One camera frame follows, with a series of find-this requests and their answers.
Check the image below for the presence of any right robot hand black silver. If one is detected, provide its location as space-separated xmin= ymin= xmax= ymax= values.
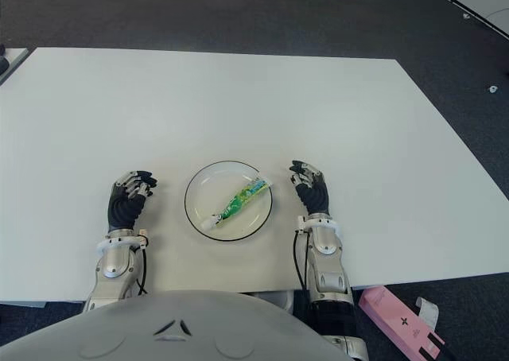
xmin=289 ymin=160 xmax=331 ymax=215

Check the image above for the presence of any left robot hand black silver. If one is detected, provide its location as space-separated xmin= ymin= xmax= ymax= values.
xmin=107 ymin=169 xmax=159 ymax=233

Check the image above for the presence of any green toothpaste tube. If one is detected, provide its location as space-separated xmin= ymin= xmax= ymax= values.
xmin=200 ymin=177 xmax=270 ymax=230

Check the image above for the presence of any white plate black rim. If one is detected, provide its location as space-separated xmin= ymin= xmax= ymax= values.
xmin=184 ymin=160 xmax=274 ymax=243

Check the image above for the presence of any black table leg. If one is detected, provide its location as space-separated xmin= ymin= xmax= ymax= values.
xmin=292 ymin=289 xmax=311 ymax=318

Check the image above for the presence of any grey robot torso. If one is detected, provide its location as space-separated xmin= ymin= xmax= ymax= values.
xmin=0 ymin=289 xmax=351 ymax=361

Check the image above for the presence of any pink cardboard box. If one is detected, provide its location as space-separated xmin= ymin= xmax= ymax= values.
xmin=357 ymin=285 xmax=445 ymax=358

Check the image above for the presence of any white paper strip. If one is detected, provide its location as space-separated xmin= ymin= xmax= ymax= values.
xmin=413 ymin=296 xmax=441 ymax=330

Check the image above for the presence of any white side table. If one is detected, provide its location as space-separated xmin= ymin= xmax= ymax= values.
xmin=0 ymin=46 xmax=29 ymax=84

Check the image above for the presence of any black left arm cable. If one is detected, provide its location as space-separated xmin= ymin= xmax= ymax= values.
xmin=134 ymin=245 xmax=149 ymax=297

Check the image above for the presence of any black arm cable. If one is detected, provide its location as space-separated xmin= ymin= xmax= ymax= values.
xmin=134 ymin=245 xmax=149 ymax=297
xmin=293 ymin=231 xmax=307 ymax=290

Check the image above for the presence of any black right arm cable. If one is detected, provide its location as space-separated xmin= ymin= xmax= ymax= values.
xmin=293 ymin=231 xmax=307 ymax=290

